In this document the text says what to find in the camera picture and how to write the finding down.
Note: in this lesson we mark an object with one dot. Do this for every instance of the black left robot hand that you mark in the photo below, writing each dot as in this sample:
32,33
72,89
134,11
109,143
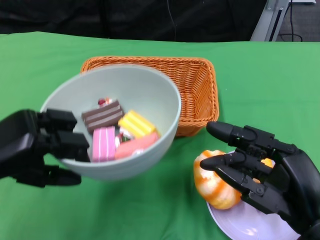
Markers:
22,145

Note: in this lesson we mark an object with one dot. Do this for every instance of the grey-green round bowl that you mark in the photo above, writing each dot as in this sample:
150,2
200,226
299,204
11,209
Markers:
125,85

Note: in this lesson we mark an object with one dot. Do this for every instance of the salmon pink cake slice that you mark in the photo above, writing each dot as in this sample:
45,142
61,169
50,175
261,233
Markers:
135,146

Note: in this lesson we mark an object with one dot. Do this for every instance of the orange wicker basket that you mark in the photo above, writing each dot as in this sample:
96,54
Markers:
195,82

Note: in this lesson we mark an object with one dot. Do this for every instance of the grey aluminium frame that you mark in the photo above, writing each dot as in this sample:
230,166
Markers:
270,22

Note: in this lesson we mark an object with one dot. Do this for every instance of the pale lavender round plate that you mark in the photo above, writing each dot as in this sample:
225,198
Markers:
240,222

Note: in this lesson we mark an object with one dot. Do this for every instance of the yellow layer cake slice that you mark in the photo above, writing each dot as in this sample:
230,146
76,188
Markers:
137,123

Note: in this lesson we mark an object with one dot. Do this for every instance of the green tablecloth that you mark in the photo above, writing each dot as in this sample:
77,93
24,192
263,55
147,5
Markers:
262,87

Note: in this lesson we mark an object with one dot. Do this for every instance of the golden sliced loaf bread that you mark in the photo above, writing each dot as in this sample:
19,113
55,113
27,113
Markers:
268,163

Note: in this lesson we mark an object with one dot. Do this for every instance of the pink striped cake slice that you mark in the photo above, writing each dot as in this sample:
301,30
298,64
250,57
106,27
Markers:
103,145

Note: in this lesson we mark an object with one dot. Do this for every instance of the chocolate layer cake slice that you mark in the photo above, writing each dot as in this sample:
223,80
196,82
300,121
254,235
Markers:
102,117

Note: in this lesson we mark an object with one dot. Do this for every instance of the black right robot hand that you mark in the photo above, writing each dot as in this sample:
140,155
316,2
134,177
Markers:
287,180

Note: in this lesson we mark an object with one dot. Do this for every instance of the black backdrop cloth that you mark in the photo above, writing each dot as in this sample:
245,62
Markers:
100,17

